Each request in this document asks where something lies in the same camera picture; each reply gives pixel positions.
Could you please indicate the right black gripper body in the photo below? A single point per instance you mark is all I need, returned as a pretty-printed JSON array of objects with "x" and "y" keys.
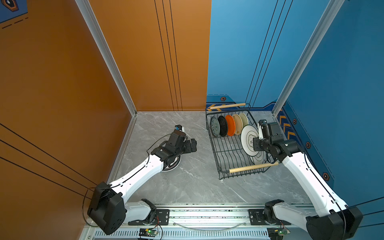
[{"x": 261, "y": 144}]

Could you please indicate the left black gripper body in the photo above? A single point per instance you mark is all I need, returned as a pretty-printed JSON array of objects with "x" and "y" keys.
[{"x": 186, "y": 148}]

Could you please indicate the white plate green rim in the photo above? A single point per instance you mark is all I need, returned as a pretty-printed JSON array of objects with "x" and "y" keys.
[{"x": 172, "y": 165}]

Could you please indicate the black wire dish rack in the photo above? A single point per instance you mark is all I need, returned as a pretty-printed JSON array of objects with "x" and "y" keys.
[{"x": 228, "y": 151}]

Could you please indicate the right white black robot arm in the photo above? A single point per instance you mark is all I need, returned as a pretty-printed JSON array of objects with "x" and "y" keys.
[{"x": 332, "y": 218}]

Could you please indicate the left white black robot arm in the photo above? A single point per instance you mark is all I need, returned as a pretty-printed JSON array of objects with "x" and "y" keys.
[{"x": 110, "y": 207}]

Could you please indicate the cream small plate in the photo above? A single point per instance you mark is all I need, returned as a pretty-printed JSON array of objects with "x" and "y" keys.
[{"x": 244, "y": 119}]

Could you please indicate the beige small plate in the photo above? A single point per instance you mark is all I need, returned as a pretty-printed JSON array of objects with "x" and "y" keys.
[{"x": 238, "y": 124}]

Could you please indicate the grey-green patterned small plate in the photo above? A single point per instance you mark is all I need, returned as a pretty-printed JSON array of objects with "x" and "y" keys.
[{"x": 215, "y": 127}]

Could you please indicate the orange small plate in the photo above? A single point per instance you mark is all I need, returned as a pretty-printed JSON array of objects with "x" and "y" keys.
[{"x": 231, "y": 125}]

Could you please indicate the black small plate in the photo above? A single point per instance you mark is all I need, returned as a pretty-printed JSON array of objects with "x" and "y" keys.
[{"x": 223, "y": 126}]

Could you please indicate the left green circuit board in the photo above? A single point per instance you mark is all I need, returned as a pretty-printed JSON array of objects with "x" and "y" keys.
[{"x": 148, "y": 234}]

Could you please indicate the green circuit board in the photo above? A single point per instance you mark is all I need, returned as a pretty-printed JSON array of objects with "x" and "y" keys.
[
  {"x": 278, "y": 234},
  {"x": 148, "y": 234}
]

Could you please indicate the right green circuit board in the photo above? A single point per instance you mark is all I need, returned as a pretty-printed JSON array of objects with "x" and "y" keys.
[{"x": 278, "y": 234}]

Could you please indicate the far wooden rack handle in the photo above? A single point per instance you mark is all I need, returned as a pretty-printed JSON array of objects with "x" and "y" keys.
[{"x": 226, "y": 106}]

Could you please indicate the wooden rack handle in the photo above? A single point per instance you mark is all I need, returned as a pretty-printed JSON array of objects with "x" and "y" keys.
[
  {"x": 254, "y": 167},
  {"x": 226, "y": 106}
]

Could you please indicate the near wooden rack handle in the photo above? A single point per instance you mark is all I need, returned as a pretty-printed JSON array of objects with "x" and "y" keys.
[{"x": 254, "y": 167}]

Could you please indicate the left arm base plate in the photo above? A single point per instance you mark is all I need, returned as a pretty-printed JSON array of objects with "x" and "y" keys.
[{"x": 161, "y": 216}]

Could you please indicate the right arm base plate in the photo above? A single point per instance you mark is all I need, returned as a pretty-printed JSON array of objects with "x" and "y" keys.
[{"x": 261, "y": 217}]

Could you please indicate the aluminium front rail frame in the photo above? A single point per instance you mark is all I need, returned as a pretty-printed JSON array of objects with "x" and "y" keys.
[{"x": 202, "y": 222}]

